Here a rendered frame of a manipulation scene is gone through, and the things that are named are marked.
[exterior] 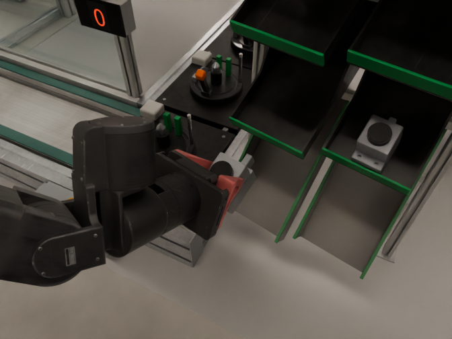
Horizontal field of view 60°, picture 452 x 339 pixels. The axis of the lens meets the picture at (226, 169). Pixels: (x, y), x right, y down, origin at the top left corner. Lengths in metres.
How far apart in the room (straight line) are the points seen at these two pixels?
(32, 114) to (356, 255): 0.89
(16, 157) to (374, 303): 0.83
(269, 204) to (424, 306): 0.37
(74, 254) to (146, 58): 1.12
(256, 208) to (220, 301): 0.20
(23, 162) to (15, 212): 0.66
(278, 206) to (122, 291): 0.36
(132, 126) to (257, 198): 0.44
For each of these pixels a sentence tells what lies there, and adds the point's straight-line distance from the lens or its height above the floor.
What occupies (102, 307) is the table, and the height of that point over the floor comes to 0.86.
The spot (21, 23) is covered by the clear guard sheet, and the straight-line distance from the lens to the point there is 1.26.
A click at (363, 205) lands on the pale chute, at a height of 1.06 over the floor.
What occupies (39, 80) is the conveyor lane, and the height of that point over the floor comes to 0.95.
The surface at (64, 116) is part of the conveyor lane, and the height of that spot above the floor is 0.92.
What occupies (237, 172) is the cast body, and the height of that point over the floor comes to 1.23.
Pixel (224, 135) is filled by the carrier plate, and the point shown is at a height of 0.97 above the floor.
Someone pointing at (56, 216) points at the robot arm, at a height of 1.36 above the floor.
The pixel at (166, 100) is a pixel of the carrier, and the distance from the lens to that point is 1.04.
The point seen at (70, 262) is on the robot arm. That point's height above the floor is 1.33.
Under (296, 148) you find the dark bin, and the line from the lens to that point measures 0.60.
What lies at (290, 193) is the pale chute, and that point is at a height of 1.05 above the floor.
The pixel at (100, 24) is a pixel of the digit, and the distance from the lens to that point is 0.94.
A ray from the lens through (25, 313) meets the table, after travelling 0.90.
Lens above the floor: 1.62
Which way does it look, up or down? 49 degrees down
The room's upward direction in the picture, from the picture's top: straight up
